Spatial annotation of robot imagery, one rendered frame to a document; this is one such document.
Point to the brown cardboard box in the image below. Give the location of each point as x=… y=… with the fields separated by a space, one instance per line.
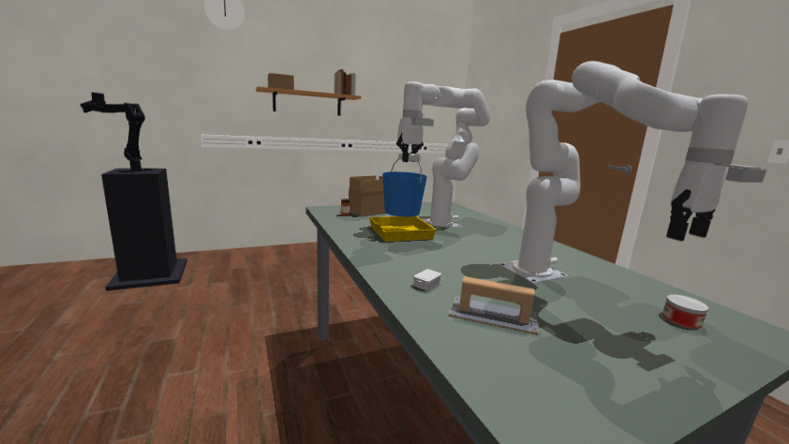
x=366 y=195

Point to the blue bucket with wire handle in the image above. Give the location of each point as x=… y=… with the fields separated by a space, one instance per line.
x=403 y=191

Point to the yellow shallow tray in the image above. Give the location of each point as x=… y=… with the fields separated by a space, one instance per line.
x=400 y=228

